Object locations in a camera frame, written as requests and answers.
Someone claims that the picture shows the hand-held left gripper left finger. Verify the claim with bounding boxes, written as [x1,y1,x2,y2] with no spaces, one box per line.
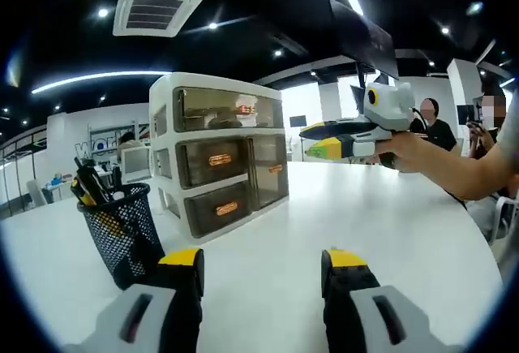
[62,248,206,353]

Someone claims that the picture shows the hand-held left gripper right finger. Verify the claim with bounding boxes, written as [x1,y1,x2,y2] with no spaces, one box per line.
[321,248,463,353]

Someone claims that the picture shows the white drawer organizer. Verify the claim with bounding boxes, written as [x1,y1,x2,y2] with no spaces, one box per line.
[148,71,290,240]

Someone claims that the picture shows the black desk monitor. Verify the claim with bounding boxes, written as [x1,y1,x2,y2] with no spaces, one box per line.
[350,84,368,114]

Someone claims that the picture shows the white desk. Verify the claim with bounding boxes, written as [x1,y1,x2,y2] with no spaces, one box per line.
[0,160,504,353]

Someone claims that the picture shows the person's right hand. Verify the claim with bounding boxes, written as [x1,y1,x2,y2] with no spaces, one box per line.
[375,131,426,174]

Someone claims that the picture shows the black mesh pen holder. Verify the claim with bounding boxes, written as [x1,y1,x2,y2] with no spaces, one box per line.
[76,182,165,291]

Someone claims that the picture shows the hanging black monitor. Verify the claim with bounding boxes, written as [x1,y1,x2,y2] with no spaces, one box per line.
[328,0,401,80]

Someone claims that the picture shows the white computer monitor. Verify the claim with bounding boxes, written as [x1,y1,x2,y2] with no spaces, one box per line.
[120,145,153,183]

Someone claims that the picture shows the person's legs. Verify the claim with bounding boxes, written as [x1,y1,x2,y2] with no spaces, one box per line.
[465,192,512,244]

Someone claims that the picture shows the grey office chair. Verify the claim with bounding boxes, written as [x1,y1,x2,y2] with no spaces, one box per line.
[26,178,54,206]

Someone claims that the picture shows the ceiling air conditioner vent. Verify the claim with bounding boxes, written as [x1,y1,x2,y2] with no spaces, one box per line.
[112,0,207,38]

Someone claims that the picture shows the wall logo sign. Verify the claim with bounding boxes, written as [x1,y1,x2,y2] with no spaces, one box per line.
[75,123,152,155]

